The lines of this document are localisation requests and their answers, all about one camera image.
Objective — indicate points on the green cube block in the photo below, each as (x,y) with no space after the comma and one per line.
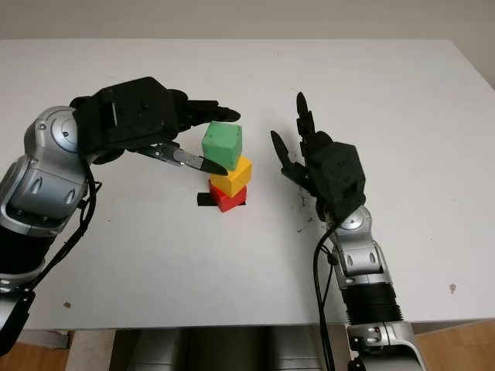
(222,145)

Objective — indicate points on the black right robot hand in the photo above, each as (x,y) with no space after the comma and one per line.
(305,174)

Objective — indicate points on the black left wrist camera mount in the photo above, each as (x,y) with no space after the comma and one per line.
(135,112)

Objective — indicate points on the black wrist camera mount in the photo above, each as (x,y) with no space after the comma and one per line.
(135,112)
(342,178)

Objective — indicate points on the yellow cube block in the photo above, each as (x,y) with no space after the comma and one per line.
(237,175)

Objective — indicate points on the black tape strip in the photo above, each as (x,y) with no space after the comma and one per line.
(203,199)

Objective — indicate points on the red cube block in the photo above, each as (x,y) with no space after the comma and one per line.
(230,201)

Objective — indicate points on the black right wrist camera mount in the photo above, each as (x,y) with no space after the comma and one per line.
(342,178)

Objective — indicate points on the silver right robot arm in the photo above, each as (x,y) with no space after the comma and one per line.
(367,278)

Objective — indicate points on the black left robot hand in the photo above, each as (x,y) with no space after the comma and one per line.
(193,112)

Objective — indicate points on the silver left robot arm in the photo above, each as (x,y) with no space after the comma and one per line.
(38,185)

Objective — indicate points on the grey robot torso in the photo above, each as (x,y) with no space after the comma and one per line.
(232,349)

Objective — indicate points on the grey metal table bracket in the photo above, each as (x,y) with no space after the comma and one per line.
(50,339)

